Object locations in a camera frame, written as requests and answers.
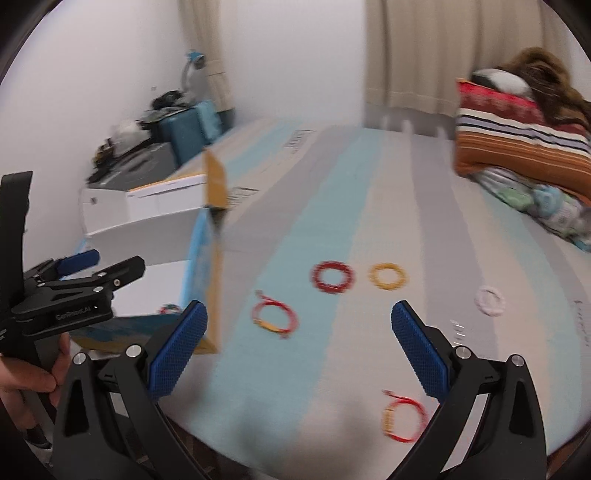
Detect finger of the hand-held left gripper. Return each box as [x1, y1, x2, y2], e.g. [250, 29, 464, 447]
[23, 249, 101, 284]
[34, 256, 147, 305]

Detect person's left hand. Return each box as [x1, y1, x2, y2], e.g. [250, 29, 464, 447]
[0, 332, 72, 432]

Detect black bag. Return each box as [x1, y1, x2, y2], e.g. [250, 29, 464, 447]
[150, 90, 188, 114]

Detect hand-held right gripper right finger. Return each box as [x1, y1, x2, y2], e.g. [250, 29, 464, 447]
[390, 300, 548, 480]

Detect bed with striped sheet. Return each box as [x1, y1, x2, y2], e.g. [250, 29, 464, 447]
[69, 117, 591, 467]

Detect pale pink bead bracelet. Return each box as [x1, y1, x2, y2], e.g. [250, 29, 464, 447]
[474, 285, 506, 318]

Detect white cardboard box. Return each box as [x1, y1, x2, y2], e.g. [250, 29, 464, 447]
[69, 150, 229, 356]

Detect white plastic bag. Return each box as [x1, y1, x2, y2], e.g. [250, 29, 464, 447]
[111, 119, 143, 151]

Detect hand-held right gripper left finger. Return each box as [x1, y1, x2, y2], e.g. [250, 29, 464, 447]
[53, 300, 208, 480]

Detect floral quilt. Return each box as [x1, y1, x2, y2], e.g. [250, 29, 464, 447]
[475, 166, 591, 252]

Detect red yellow coil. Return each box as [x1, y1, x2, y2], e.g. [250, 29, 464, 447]
[252, 290, 300, 340]

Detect grey suitcase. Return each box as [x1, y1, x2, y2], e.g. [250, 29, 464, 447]
[88, 141, 178, 191]

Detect black and white cloth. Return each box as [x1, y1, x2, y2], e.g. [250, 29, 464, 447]
[473, 67, 533, 99]

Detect brown furry blanket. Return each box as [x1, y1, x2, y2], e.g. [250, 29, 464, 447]
[496, 46, 591, 137]

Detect striped folded blanket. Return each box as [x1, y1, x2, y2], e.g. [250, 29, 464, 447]
[452, 78, 591, 206]

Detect blue suitcase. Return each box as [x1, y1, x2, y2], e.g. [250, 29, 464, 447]
[154, 99, 221, 167]

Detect red string bracelet gold charm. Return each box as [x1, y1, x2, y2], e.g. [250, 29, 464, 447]
[381, 389, 430, 445]

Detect wide beige curtain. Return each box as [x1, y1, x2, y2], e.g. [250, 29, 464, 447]
[364, 0, 571, 118]

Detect red bead bracelet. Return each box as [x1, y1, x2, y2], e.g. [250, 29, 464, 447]
[310, 261, 356, 295]

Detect blue desk lamp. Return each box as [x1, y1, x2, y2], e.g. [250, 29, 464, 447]
[181, 50, 209, 95]

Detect narrow beige curtain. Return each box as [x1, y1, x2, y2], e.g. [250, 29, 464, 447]
[178, 0, 237, 115]

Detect yellow bead bracelet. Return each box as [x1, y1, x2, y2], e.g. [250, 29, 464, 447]
[368, 262, 409, 291]

